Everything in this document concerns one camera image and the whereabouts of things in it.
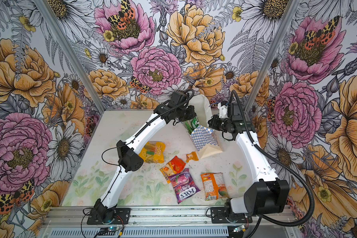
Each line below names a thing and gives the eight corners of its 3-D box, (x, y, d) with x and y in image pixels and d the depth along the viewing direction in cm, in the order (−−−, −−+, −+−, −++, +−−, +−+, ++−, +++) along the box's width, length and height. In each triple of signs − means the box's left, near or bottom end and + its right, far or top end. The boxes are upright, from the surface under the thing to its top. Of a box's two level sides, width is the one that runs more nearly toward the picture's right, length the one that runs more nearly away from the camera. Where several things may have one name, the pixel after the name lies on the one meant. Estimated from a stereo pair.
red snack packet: (177, 174, 90) (177, 172, 88) (168, 164, 94) (167, 162, 92) (186, 166, 93) (186, 164, 91) (176, 157, 98) (176, 155, 96)
